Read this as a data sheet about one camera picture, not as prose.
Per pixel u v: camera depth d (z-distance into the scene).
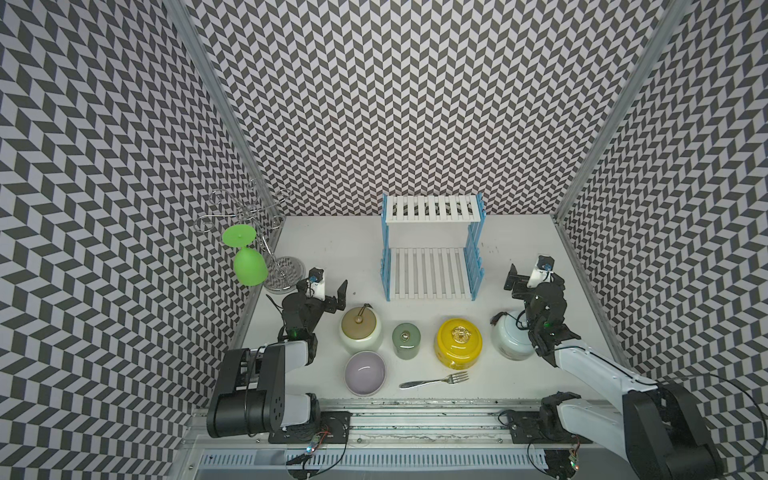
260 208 1.14
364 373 0.79
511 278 0.77
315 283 0.74
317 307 0.79
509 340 0.79
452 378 0.80
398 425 0.74
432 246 1.08
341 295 0.82
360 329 0.79
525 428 0.73
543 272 0.71
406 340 0.78
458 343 0.77
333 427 0.71
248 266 0.77
